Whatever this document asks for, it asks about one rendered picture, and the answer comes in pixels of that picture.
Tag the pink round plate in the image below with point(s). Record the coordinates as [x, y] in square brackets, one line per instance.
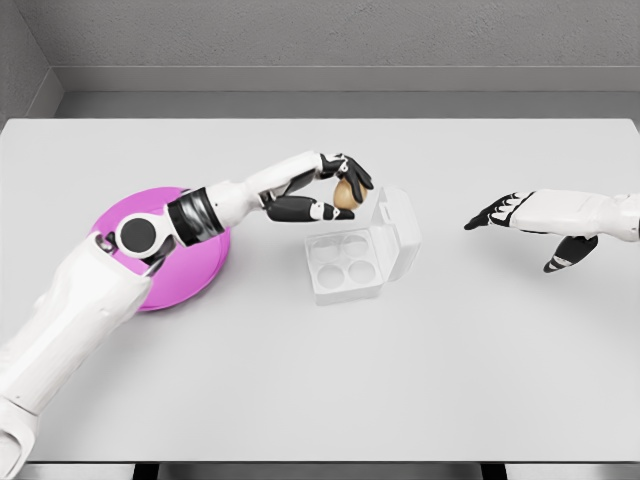
[200, 260]

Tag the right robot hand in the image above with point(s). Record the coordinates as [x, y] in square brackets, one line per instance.
[545, 212]

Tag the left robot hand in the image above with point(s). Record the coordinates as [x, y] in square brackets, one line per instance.
[285, 175]

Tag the brown egg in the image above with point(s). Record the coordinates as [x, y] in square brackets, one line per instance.
[344, 196]

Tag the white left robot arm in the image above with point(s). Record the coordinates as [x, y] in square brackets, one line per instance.
[75, 300]

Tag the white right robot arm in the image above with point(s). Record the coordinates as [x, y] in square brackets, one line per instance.
[629, 217]

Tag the clear plastic egg box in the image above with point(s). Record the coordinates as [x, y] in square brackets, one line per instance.
[360, 250]

